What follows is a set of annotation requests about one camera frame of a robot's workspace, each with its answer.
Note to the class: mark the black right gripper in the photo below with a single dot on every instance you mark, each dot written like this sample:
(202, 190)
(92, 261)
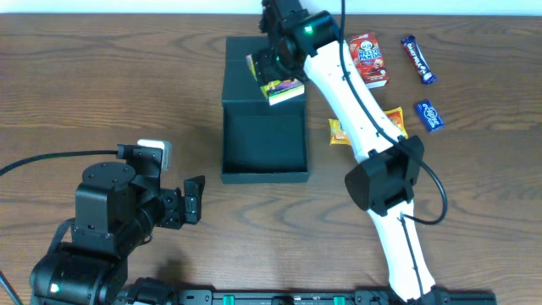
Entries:
(262, 64)

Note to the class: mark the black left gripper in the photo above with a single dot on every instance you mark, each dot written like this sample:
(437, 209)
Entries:
(189, 204)

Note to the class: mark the green Pretz snack box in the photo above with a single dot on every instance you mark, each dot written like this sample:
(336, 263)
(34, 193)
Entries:
(273, 86)

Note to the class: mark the red Hello Panda box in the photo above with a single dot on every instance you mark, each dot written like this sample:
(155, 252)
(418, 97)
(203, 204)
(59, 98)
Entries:
(368, 59)

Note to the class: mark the black gift box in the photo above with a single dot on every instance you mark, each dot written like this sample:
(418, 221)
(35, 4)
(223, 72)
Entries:
(262, 143)

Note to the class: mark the blue Dairy Milk bar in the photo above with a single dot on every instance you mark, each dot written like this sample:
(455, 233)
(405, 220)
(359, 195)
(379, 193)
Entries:
(412, 48)

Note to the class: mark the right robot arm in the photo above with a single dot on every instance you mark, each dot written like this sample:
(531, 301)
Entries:
(312, 47)

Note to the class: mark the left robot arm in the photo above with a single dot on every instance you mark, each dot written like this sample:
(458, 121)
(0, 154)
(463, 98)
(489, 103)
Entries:
(117, 206)

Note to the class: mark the blue Eclipse candy pack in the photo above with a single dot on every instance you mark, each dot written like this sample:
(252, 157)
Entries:
(429, 116)

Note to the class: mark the small yellow snack packet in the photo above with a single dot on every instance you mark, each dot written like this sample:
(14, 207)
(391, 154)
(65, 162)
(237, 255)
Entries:
(338, 135)

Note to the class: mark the large yellow snack packet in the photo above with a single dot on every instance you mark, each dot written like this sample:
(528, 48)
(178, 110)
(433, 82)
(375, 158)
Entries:
(396, 118)

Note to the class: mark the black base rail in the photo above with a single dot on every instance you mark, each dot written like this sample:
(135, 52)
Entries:
(362, 297)

